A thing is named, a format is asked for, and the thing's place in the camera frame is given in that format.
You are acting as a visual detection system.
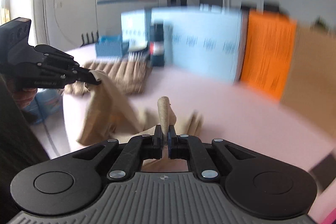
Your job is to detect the person's left hand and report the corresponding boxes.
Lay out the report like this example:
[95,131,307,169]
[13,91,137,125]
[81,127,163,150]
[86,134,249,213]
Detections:
[14,88,38,109]

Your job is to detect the beige cloth garment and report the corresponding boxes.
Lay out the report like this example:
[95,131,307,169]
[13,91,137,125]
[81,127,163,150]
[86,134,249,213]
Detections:
[76,70,204,172]

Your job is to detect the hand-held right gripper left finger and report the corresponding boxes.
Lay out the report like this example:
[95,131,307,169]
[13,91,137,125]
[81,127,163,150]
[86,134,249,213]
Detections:
[72,125,163,182]

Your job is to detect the blue plastic packet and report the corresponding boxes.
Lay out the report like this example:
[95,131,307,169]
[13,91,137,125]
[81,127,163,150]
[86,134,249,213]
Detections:
[34,89,65,125]

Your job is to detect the folded beige striped cloths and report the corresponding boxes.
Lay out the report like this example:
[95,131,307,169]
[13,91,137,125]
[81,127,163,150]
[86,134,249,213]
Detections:
[64,60,150,96]

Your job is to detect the light blue printed box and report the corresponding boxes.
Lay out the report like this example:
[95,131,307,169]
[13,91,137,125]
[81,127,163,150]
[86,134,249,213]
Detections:
[121,5,243,83]

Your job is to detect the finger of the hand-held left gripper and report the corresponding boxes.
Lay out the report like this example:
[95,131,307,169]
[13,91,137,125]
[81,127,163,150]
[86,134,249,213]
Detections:
[39,64,101,85]
[35,45,92,73]

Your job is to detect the cardboard box with orange side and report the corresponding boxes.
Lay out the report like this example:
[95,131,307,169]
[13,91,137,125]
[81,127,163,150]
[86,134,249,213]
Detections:
[240,10,336,151]

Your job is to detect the dark box with red label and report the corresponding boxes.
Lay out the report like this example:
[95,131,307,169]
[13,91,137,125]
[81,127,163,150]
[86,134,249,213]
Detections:
[150,21,165,67]

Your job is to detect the person's dark clothing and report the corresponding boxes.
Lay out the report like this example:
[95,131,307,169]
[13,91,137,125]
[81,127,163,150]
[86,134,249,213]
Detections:
[0,73,50,218]

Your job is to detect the black router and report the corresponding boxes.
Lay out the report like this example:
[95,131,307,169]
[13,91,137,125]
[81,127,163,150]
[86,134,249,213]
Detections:
[80,31,100,46]

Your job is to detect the white standing air conditioner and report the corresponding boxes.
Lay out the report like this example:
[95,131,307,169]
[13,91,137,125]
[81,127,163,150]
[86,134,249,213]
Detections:
[25,0,50,46]

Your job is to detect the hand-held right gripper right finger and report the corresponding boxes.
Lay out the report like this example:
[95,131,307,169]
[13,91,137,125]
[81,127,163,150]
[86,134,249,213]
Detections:
[168,125,254,182]

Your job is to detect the blue plastic basket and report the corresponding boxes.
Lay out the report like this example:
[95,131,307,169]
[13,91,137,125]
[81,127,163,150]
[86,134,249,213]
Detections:
[95,35,130,59]

